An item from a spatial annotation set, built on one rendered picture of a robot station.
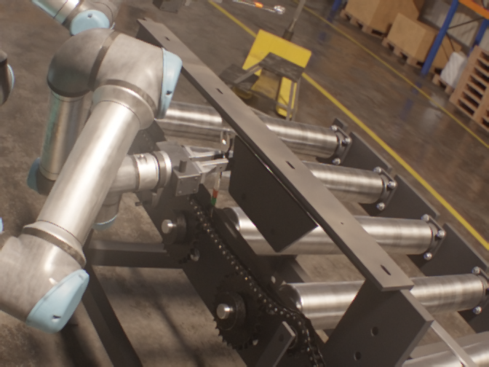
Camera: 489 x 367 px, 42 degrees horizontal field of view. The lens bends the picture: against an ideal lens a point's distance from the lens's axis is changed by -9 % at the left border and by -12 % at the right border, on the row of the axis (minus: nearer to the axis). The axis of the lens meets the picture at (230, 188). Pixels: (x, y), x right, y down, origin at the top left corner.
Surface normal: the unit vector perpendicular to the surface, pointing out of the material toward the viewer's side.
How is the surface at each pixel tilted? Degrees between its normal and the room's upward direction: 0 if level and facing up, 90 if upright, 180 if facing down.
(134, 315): 0
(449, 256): 90
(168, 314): 0
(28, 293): 62
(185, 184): 93
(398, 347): 90
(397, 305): 90
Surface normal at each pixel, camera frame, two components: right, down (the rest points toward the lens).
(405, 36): -0.81, -0.07
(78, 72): -0.40, 0.57
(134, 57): 0.18, -0.39
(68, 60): -0.57, 0.14
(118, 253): 0.45, 0.56
